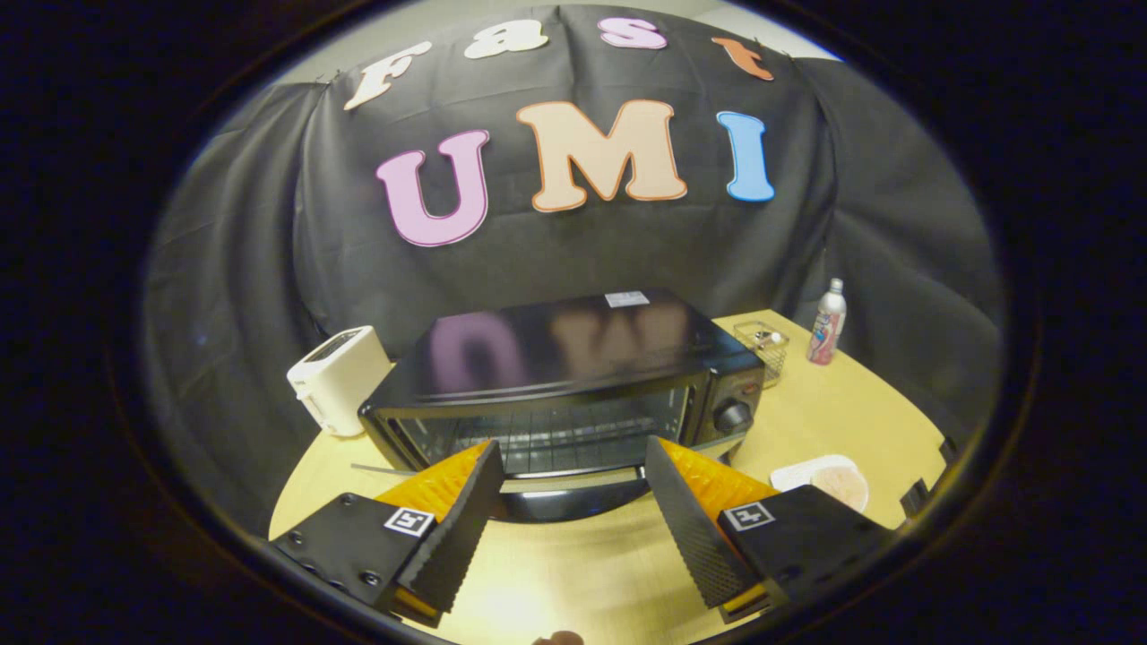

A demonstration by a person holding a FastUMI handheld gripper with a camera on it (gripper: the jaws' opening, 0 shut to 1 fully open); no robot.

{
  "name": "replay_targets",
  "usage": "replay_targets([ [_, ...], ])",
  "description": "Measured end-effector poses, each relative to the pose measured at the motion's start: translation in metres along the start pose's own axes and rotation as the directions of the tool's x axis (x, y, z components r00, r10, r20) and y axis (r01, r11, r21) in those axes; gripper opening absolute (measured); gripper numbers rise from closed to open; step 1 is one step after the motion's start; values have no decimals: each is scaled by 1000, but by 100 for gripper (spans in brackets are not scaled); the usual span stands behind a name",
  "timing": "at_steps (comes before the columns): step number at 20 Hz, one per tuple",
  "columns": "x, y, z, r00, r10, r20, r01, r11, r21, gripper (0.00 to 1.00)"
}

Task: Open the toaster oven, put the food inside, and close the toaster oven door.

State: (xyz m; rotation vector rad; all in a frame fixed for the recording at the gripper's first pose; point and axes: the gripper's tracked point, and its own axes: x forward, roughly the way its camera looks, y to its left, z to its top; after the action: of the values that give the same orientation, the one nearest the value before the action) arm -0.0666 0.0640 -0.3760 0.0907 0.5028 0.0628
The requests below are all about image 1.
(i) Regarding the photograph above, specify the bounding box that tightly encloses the black toaster oven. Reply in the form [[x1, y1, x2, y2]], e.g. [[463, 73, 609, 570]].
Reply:
[[358, 288, 767, 525]]

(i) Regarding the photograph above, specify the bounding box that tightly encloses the white pop-up toaster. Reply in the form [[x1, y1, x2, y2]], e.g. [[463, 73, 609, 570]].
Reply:
[[287, 325, 393, 438]]

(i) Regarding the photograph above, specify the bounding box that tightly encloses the white bottle with red label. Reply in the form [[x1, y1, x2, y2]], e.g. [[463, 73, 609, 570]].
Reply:
[[806, 278, 848, 366]]

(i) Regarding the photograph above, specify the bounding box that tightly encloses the clear plastic basket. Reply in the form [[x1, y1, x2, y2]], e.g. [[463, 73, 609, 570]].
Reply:
[[733, 321, 791, 388]]

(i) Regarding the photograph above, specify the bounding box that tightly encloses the packaged round pink food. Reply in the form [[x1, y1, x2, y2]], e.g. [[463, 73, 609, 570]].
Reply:
[[771, 454, 870, 514]]

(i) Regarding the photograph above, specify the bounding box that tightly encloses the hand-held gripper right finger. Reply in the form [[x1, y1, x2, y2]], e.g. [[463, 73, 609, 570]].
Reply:
[[645, 436, 897, 625]]

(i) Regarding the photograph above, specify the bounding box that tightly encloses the black backdrop cloth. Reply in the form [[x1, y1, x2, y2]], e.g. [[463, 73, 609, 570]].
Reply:
[[143, 4, 1005, 538]]

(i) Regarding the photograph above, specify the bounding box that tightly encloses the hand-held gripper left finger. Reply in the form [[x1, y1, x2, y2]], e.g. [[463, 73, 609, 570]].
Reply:
[[269, 439, 505, 628]]

